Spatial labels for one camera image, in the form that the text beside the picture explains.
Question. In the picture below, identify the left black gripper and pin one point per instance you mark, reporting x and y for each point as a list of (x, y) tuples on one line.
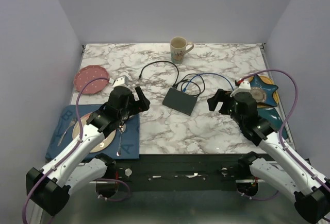
[(141, 105)]

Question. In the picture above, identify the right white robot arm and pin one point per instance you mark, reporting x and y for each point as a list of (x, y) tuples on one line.
[(301, 183)]

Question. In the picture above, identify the blue star shaped dish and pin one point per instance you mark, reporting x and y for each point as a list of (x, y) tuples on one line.
[(256, 81)]

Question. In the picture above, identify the pink polka dot plate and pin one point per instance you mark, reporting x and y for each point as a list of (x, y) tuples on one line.
[(91, 79)]

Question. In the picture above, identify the black mounting base plate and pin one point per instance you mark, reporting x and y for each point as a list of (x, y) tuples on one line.
[(182, 172)]

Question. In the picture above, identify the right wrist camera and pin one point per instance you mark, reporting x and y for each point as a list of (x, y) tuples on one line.
[(241, 86)]

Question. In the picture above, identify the silver fork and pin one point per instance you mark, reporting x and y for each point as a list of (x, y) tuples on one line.
[(72, 123)]

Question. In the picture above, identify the yellow woven tray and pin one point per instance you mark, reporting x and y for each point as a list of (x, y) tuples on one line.
[(275, 95)]

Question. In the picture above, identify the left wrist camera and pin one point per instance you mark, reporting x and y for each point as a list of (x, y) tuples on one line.
[(121, 81)]

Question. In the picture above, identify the cream round plate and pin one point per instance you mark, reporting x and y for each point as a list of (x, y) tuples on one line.
[(101, 146)]

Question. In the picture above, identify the teal ceramic plate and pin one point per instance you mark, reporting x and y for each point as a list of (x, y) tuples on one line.
[(272, 116)]

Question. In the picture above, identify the silver spoon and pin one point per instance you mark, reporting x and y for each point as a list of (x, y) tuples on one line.
[(121, 130)]

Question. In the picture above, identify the dark grey network switch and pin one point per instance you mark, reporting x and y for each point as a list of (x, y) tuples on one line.
[(179, 101)]

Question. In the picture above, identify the small round metal dish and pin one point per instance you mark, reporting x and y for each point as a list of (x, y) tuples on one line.
[(258, 94)]

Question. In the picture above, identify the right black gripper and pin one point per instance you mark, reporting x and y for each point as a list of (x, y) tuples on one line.
[(222, 96)]

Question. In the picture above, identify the blue letter placemat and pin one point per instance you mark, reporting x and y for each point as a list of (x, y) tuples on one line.
[(129, 146)]

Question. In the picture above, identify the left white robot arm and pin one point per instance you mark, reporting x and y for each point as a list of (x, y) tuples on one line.
[(48, 187)]

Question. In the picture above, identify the cream patterned mug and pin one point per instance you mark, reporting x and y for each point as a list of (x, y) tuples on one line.
[(179, 47)]

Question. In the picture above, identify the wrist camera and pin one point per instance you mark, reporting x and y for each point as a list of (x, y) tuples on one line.
[(241, 86), (121, 81)]

